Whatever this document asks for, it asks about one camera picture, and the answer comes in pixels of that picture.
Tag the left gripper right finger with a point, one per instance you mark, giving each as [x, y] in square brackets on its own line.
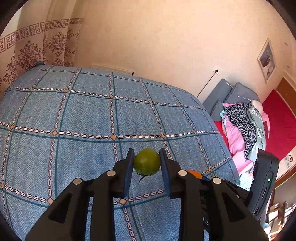
[183, 185]

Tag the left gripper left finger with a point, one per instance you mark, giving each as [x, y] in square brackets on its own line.
[66, 217]

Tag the orange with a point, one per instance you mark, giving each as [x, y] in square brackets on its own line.
[196, 174]

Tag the small green tomato back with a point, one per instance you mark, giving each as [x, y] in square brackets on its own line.
[146, 163]

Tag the pink bedding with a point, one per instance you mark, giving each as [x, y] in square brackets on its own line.
[258, 105]

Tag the grey green quilt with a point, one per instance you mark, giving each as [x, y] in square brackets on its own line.
[257, 139]

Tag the leopard print cloth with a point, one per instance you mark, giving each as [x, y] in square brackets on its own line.
[238, 116]

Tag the grey cushion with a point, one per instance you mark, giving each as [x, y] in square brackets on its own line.
[225, 93]

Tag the blue patterned bed cover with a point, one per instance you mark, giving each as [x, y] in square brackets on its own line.
[61, 123]

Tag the beige patterned curtain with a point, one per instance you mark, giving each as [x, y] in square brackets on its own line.
[46, 31]

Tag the framed wall picture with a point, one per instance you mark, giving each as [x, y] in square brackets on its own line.
[266, 60]

